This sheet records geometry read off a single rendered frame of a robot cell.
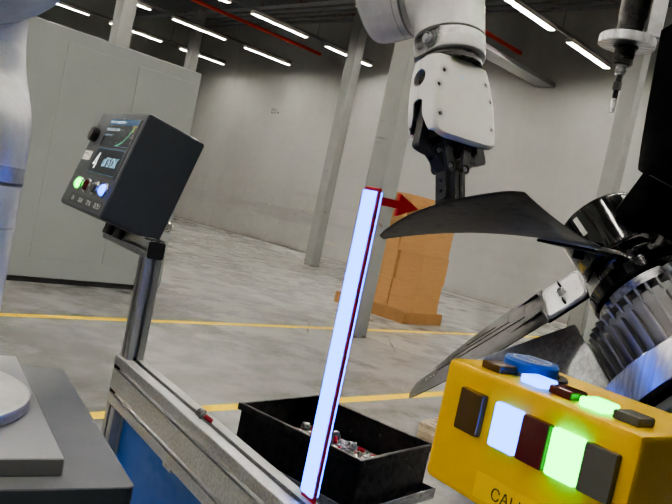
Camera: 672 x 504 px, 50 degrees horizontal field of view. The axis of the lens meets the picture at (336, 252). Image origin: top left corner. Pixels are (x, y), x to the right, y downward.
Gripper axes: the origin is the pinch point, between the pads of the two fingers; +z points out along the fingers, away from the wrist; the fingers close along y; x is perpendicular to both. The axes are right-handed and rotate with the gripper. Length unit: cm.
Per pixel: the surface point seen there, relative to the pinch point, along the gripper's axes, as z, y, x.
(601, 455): 26.0, -19.2, -31.3
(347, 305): 14.1, -12.9, 1.8
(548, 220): 3.9, 6.4, -8.5
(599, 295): 9.6, 25.3, -1.7
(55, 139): -188, 98, 581
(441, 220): 2.7, 1.2, 2.6
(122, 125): -22, -18, 62
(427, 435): 44, 221, 239
